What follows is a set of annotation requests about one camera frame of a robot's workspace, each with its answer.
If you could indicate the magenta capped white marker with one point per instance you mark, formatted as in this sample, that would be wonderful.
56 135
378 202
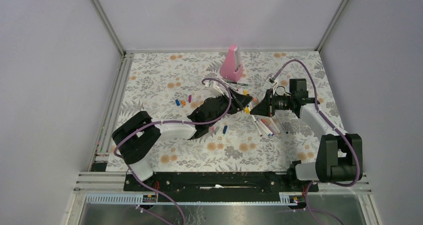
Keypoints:
233 86

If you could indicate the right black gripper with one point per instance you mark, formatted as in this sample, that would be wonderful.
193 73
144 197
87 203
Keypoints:
266 107

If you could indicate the dark blue capped marker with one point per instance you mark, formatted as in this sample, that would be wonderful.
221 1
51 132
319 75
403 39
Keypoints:
281 124

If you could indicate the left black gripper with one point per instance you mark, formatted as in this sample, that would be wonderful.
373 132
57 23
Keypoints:
238 102

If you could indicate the pink translucent marker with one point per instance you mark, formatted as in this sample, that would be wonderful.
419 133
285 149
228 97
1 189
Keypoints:
270 126

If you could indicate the grey white marker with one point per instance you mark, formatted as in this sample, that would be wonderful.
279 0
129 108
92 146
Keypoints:
275 126

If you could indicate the pink metronome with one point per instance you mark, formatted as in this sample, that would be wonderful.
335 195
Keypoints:
232 66

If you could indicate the purple capped white marker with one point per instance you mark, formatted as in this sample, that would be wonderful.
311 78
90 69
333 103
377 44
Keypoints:
266 128

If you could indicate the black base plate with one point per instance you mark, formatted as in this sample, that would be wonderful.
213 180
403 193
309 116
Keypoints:
215 187

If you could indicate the dark green marker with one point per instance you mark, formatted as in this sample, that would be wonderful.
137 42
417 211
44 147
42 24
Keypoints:
240 84

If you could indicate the red brown capped marker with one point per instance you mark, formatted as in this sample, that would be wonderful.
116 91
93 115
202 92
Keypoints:
256 125

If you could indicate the floral table mat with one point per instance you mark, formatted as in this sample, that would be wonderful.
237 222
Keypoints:
157 80

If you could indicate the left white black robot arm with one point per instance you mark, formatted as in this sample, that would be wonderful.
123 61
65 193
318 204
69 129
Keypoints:
136 137

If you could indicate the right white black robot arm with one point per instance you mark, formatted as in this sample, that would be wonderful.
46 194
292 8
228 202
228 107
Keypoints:
339 156

